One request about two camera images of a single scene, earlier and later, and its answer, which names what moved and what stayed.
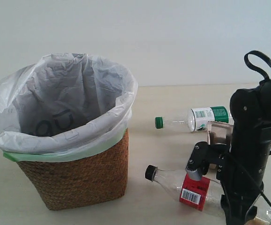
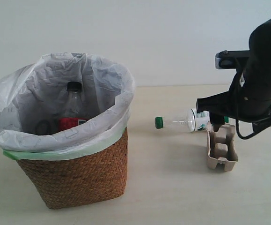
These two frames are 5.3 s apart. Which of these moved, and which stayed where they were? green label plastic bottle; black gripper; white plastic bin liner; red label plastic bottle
Moved: black gripper; red label plastic bottle
Stayed: green label plastic bottle; white plastic bin liner
